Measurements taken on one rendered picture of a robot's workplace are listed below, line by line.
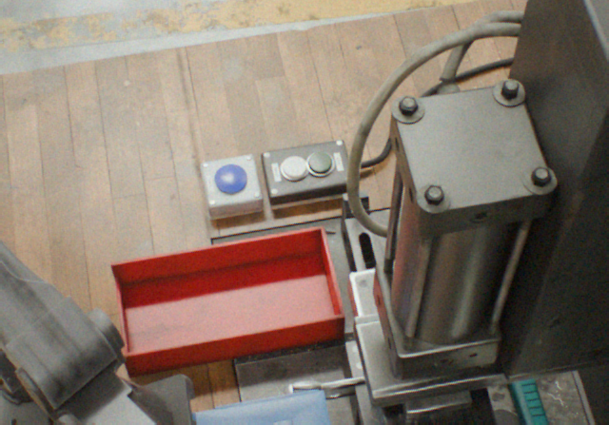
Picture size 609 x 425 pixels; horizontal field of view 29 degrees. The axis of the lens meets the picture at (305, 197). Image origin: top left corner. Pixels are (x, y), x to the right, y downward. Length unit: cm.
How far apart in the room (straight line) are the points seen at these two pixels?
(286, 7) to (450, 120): 203
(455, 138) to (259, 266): 66
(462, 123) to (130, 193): 76
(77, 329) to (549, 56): 46
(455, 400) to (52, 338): 36
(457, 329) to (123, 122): 71
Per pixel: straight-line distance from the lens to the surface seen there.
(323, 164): 144
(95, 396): 103
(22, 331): 100
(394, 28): 161
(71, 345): 100
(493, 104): 80
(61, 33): 281
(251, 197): 143
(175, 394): 114
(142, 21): 280
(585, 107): 70
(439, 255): 83
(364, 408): 125
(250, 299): 139
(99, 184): 149
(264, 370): 136
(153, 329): 138
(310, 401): 125
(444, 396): 108
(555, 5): 72
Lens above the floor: 216
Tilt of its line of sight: 59 degrees down
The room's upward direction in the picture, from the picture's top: straight up
